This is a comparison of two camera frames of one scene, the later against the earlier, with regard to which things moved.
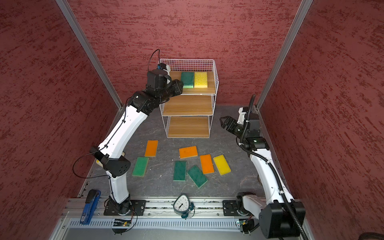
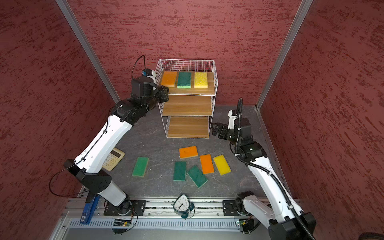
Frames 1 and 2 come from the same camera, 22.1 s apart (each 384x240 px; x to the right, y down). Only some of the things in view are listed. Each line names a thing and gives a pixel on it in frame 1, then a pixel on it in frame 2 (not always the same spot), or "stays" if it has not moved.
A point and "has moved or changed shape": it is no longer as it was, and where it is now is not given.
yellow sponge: [200, 79] stays
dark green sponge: [188, 79] has moved or changed shape
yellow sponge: [222, 164] stays
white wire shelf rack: [189, 114] stays
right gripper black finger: [228, 121] to [220, 129]
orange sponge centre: [188, 152] stays
